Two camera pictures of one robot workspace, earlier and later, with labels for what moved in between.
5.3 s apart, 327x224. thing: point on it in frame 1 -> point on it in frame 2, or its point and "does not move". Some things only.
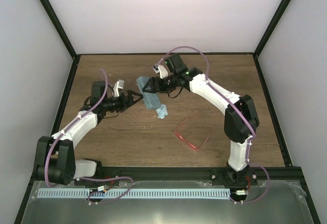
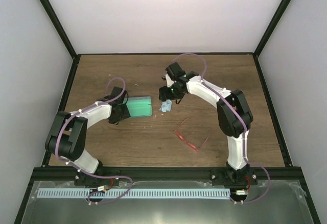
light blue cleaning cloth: [162, 112] -> [166, 106]
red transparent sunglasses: [187, 142] does not move
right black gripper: [160, 88] -> [165, 95]
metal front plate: [289, 207] does not move
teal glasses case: [151, 99] -> [139, 106]
